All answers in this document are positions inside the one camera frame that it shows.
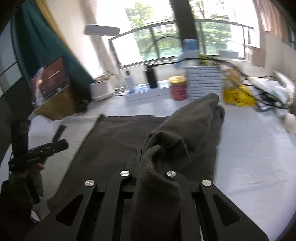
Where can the clear snack jar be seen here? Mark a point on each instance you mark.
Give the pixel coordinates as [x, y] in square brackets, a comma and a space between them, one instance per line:
[232, 78]

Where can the brown cardboard box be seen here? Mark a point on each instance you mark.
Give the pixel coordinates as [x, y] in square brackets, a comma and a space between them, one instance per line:
[62, 104]

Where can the white plastic bag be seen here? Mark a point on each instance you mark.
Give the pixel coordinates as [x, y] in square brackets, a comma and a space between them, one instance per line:
[272, 93]

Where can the white plastic basket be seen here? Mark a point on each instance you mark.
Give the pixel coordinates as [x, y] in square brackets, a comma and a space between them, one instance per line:
[203, 80]

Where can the white folded towel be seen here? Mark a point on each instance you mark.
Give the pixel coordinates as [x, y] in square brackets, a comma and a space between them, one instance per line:
[44, 130]

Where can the tablet with dark screen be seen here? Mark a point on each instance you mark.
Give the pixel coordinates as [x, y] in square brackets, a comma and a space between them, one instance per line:
[48, 81]

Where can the white egg-shaped ball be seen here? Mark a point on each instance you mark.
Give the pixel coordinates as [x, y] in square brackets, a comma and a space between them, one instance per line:
[290, 123]

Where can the blue-capped bottle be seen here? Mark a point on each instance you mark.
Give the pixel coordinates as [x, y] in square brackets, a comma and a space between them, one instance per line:
[190, 54]

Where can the red can yellow lid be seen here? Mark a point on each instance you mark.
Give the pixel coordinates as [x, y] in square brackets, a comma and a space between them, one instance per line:
[178, 87]

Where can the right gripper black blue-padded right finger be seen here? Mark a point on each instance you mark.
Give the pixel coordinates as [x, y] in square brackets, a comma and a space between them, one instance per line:
[208, 214]

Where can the yellow duck bag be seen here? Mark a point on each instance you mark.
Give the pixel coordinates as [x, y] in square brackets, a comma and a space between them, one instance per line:
[238, 96]

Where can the white charger plug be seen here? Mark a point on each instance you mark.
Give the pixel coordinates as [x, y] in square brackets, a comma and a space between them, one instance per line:
[128, 80]

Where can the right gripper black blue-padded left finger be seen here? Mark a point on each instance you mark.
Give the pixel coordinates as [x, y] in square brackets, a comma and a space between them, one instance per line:
[97, 211]

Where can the dark grey t-shirt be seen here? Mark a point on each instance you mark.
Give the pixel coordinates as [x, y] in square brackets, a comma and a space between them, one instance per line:
[187, 140]

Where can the black power adapter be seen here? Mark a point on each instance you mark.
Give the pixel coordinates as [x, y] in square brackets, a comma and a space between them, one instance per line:
[151, 77]

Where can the white desk lamp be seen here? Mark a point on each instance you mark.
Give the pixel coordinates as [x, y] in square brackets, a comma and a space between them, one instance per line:
[107, 83]

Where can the balcony metal railing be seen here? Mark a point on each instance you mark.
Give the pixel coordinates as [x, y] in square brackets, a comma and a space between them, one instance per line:
[163, 41]

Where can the white power strip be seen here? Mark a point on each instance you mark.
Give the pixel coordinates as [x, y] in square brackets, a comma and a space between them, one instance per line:
[143, 91]

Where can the teal yellow left curtain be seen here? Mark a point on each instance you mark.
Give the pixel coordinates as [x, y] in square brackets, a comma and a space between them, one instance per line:
[36, 45]

